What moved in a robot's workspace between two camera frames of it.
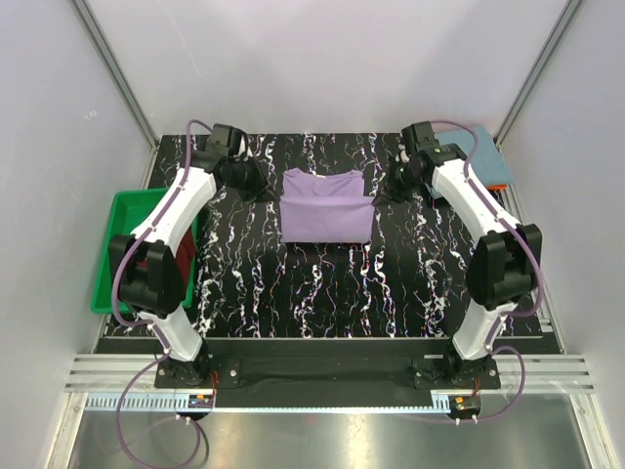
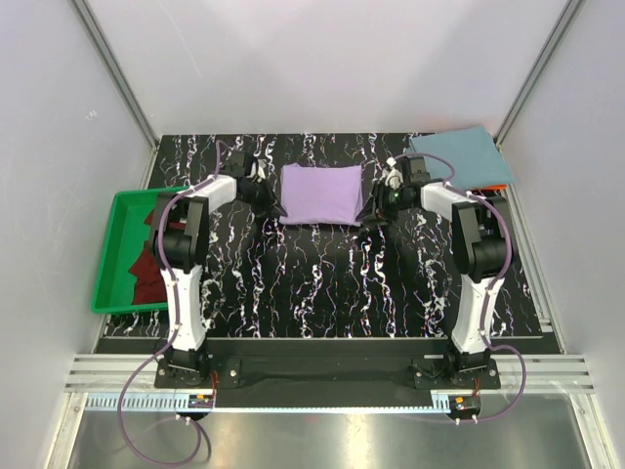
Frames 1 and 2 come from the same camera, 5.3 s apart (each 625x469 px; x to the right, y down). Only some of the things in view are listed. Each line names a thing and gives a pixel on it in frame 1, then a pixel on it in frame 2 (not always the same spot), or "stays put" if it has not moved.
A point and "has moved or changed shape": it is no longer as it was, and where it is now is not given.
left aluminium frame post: [100, 39] stays put
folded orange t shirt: [493, 187] stays put
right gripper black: [391, 191] → [376, 208]
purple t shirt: [328, 208] has moved or changed shape
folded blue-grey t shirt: [486, 162] stays put
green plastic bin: [128, 208] stays put
